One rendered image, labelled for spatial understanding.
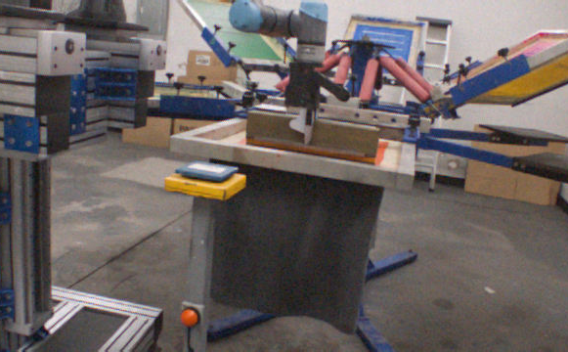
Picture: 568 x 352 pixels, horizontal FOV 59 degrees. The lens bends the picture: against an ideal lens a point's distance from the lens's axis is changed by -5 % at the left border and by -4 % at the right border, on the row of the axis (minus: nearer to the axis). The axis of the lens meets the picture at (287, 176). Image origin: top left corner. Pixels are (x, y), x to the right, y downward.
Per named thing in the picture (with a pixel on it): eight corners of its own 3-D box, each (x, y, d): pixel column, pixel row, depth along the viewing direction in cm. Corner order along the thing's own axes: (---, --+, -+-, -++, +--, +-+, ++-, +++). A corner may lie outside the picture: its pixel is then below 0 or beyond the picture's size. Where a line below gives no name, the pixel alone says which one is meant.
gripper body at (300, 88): (290, 105, 143) (293, 61, 140) (321, 109, 141) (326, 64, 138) (284, 108, 135) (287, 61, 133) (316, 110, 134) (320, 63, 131)
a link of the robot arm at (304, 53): (327, 47, 137) (322, 46, 129) (326, 65, 138) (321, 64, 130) (299, 45, 139) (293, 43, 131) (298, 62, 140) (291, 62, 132)
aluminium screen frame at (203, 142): (412, 191, 114) (415, 174, 114) (168, 151, 127) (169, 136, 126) (414, 143, 189) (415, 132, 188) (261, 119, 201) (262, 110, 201)
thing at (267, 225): (357, 338, 134) (383, 179, 124) (196, 302, 143) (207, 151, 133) (358, 332, 137) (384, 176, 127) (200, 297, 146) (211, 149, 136)
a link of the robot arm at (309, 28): (307, 4, 137) (334, 4, 133) (303, 45, 140) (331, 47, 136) (291, 0, 131) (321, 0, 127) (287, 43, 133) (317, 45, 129)
